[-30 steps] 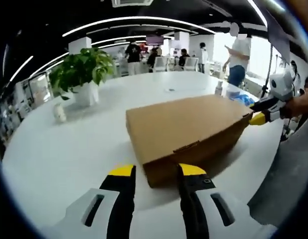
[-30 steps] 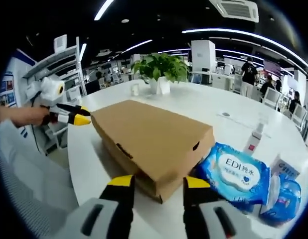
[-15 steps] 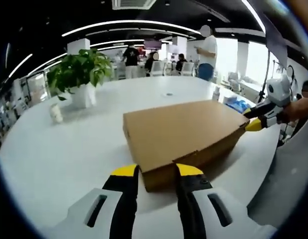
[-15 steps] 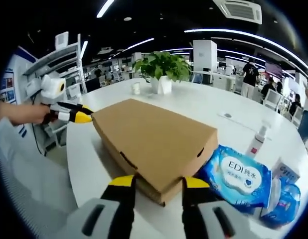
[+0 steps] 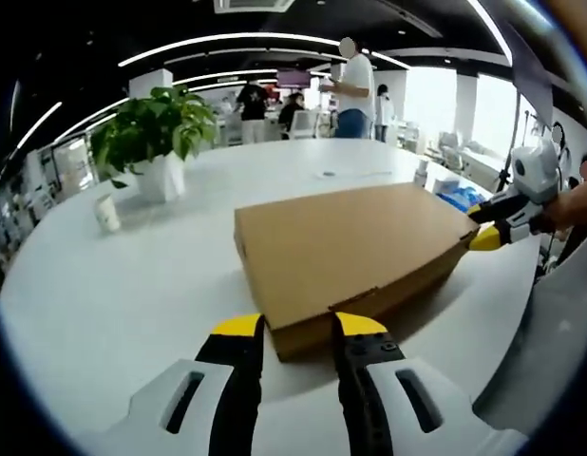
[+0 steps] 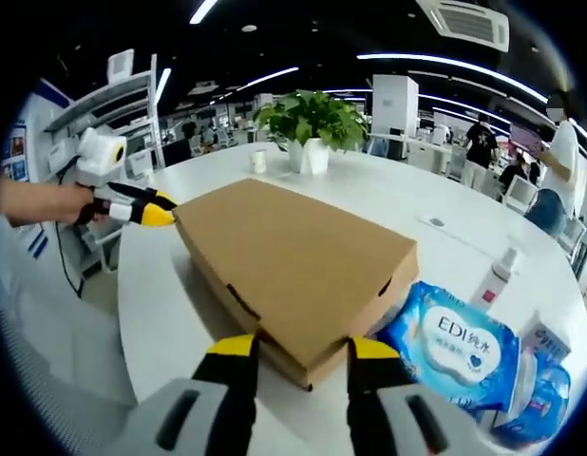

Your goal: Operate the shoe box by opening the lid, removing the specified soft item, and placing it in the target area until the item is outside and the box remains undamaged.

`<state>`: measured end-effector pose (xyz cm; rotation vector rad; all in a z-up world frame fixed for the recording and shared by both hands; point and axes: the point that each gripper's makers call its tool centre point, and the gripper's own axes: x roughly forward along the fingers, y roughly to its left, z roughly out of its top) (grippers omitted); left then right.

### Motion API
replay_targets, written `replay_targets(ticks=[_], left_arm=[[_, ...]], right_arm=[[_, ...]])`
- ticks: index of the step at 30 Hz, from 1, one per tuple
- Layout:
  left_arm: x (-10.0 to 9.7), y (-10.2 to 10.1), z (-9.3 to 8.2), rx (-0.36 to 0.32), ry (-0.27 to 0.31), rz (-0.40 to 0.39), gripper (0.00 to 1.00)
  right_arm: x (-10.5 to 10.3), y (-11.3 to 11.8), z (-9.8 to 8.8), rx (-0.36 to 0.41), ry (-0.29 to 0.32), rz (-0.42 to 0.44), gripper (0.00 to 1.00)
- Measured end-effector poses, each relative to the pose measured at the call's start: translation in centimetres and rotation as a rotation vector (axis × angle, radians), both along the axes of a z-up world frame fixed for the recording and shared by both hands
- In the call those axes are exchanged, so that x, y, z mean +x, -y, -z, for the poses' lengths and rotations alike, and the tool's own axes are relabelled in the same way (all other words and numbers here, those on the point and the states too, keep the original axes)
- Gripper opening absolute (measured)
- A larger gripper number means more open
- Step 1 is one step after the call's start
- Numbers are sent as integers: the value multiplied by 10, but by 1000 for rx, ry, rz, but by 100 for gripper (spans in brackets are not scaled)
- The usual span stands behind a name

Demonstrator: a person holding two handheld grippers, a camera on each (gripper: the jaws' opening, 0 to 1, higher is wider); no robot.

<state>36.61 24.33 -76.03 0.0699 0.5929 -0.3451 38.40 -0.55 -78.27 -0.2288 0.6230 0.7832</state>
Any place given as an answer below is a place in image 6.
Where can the grey metal shelf rack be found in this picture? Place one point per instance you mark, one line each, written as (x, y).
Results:
(103, 97)

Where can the grey mesh office chair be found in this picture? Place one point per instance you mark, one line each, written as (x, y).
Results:
(46, 356)

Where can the white table socket strip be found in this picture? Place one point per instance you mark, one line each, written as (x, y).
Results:
(436, 221)

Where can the small blue pad pack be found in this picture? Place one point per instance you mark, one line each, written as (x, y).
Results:
(545, 399)

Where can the white office chair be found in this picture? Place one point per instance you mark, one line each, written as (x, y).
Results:
(519, 192)

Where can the blue white wipes pack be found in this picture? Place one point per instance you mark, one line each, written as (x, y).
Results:
(455, 342)

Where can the white ceiling air conditioner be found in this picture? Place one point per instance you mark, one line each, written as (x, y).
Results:
(464, 24)

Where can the brown cardboard shoe box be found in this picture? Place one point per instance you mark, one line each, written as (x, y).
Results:
(293, 266)

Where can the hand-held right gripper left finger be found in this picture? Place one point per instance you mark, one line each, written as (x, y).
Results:
(179, 418)

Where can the straight ceiling light strip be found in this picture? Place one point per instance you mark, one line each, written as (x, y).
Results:
(203, 12)

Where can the blue white wall poster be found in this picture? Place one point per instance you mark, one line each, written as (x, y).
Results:
(18, 166)

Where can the person's left hand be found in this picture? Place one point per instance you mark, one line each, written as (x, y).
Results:
(75, 204)

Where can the blue office chair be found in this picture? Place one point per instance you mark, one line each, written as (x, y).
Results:
(545, 211)

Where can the green potted plant white pot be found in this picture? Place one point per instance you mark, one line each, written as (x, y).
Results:
(312, 119)

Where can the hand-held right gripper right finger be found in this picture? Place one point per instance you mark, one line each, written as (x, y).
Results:
(403, 423)

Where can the small white carton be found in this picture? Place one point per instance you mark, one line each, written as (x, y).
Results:
(547, 337)

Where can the short ceiling light strip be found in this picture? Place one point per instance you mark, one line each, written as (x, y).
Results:
(274, 76)

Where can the white paper cup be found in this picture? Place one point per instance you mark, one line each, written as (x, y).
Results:
(258, 161)

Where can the long curved ceiling light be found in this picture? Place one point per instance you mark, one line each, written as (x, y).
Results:
(417, 58)

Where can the white louvered device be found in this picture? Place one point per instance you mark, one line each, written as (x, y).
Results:
(121, 64)

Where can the white square column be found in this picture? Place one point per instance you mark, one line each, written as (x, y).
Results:
(395, 104)

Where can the purple monitor screen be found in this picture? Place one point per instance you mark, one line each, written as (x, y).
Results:
(526, 138)

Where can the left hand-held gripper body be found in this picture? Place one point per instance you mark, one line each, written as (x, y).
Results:
(99, 159)

